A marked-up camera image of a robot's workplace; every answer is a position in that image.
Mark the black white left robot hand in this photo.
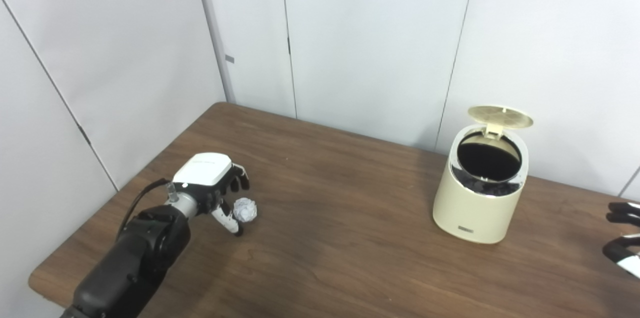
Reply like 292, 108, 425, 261
171, 152, 251, 237

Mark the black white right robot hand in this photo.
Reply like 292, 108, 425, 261
602, 201, 640, 279

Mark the white paper ball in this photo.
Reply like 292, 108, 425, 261
233, 197, 258, 223

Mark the cream-colored trash bin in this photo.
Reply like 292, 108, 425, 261
432, 125, 530, 245

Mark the cream round bin lid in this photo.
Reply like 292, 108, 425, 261
467, 105, 534, 137

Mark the black bin liner bag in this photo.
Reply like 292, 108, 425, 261
450, 130, 526, 198

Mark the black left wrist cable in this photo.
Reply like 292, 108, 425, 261
116, 178, 173, 241

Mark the grey wall corner trim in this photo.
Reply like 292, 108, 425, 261
191, 0, 236, 105

